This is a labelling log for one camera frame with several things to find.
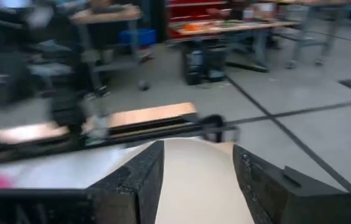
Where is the grey metal-leg table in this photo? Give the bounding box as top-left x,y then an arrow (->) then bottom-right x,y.
283,0 -> 351,70

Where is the black computer tower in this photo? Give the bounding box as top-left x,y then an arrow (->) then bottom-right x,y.
182,45 -> 227,86

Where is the wooden-top table with casters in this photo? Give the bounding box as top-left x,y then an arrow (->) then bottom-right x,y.
68,4 -> 151,92

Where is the blue plastic bin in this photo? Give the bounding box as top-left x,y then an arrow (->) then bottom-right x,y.
118,28 -> 157,47

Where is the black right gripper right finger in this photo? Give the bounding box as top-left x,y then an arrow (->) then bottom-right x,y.
232,144 -> 351,224

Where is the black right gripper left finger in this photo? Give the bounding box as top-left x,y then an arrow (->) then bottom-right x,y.
86,139 -> 166,224

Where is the wooden-top work table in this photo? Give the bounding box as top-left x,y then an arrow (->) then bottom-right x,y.
174,19 -> 301,73

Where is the wooden shelf with black frame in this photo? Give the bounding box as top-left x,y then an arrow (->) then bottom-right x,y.
0,101 -> 241,166

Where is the red cabinet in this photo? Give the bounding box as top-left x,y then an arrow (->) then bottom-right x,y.
165,0 -> 230,40

